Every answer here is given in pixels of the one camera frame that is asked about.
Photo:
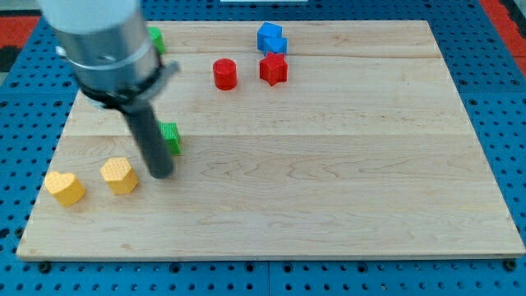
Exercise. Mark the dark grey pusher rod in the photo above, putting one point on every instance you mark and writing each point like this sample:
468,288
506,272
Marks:
142,122

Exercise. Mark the yellow hexagon block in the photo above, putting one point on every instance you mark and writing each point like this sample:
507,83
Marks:
119,175

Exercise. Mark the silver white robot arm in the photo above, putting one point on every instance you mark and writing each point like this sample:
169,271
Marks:
116,65

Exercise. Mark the green star block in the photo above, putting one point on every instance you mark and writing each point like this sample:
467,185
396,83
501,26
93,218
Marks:
171,137

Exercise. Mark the red star block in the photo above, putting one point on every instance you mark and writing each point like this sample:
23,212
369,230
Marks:
274,68

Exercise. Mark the green block at top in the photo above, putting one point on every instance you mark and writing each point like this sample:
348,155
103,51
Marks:
157,39

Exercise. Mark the red cylinder block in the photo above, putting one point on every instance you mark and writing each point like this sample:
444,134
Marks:
225,74

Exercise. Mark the yellow heart block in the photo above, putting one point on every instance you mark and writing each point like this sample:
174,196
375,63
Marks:
66,188

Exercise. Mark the wooden board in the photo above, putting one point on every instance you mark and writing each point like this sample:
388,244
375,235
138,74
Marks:
366,152

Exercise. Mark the blue cube block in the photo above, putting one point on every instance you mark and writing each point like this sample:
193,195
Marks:
267,30

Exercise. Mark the blue pentagon block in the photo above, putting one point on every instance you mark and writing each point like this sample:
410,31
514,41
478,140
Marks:
275,45

